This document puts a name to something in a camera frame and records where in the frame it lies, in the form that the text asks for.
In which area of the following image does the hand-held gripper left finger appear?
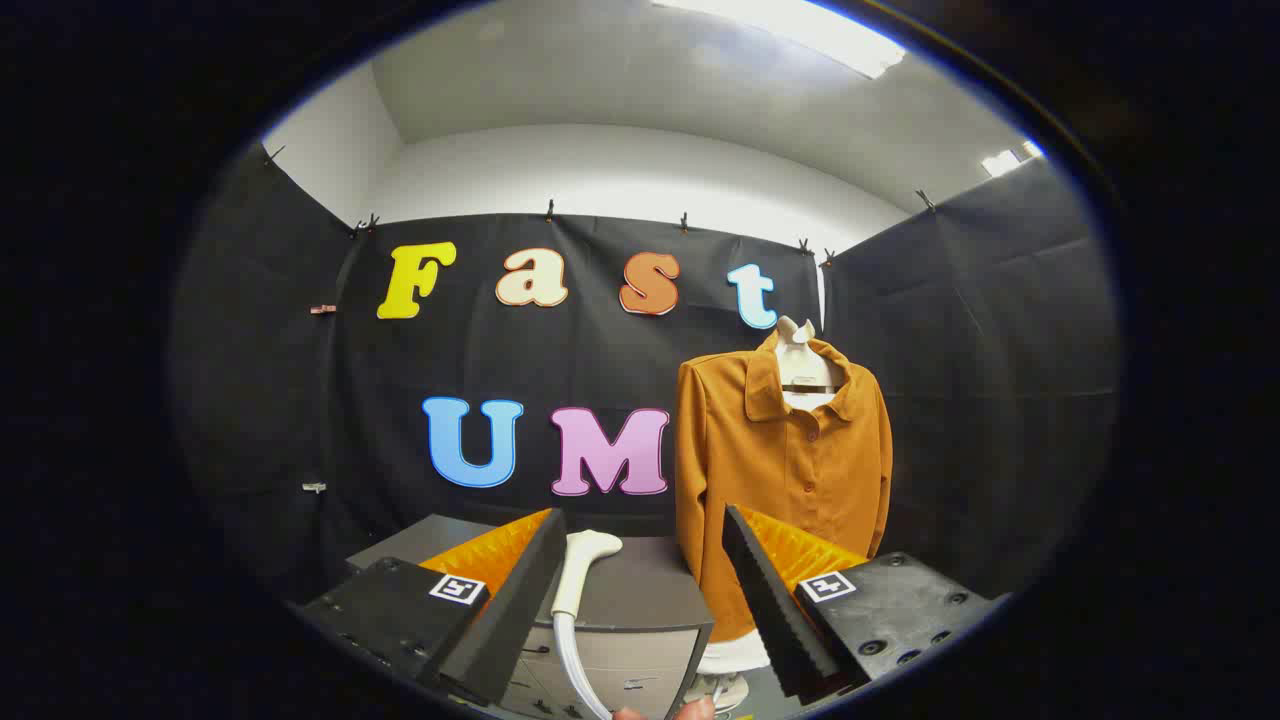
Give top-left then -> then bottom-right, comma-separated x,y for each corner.
296,507 -> 569,709

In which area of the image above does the long ceiling light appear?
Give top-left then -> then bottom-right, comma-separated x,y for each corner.
650,0 -> 906,79

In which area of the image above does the orange-brown button shirt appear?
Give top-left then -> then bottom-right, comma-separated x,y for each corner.
675,332 -> 894,643

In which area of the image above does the row of black cloth clips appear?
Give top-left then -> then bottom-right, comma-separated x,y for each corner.
262,145 -> 936,269

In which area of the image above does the grey drawer cabinet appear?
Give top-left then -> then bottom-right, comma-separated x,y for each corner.
345,513 -> 716,720

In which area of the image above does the black backdrop cloth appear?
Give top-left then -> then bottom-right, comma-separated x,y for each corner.
170,140 -> 1119,621

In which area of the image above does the small ceiling light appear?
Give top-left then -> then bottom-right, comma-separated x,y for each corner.
980,140 -> 1046,179

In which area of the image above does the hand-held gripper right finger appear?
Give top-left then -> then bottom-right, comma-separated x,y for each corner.
722,503 -> 1006,703

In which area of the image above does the white mannequin torso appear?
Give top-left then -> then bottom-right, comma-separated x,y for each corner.
690,315 -> 851,713

